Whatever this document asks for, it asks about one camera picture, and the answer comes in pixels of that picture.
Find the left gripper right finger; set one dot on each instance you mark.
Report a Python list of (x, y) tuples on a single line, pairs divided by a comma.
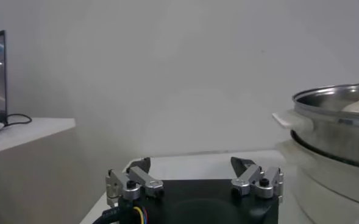
[(252, 179)]

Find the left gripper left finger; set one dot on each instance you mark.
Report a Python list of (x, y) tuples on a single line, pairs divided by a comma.
[(142, 179)]

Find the stainless steel steamer basket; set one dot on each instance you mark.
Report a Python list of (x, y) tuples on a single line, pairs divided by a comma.
[(334, 143)]

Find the white electric cooker base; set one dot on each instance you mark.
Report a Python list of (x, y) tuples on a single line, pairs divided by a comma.
[(334, 194)]

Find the white side table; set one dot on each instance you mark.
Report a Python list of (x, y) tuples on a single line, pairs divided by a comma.
[(30, 134)]

